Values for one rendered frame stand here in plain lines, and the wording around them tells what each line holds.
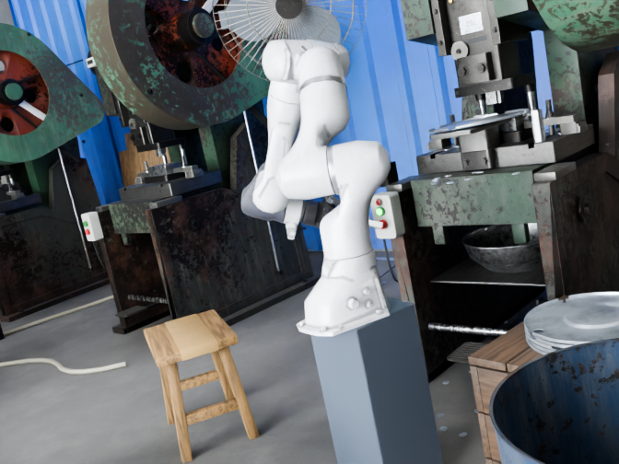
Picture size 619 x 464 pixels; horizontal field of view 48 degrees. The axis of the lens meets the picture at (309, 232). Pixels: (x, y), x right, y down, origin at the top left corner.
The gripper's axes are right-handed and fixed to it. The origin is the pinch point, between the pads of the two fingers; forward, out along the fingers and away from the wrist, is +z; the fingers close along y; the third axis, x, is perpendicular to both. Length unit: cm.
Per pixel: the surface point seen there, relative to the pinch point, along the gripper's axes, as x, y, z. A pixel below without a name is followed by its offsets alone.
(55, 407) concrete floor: 86, -73, -95
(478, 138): -14.4, 27.1, 25.0
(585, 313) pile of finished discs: -59, -25, 37
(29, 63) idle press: 223, 113, -183
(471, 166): -9.0, 20.4, 25.5
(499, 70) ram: -19, 47, 28
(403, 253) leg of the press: 7.7, -5.6, 13.1
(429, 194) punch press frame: -1.2, 11.8, 16.4
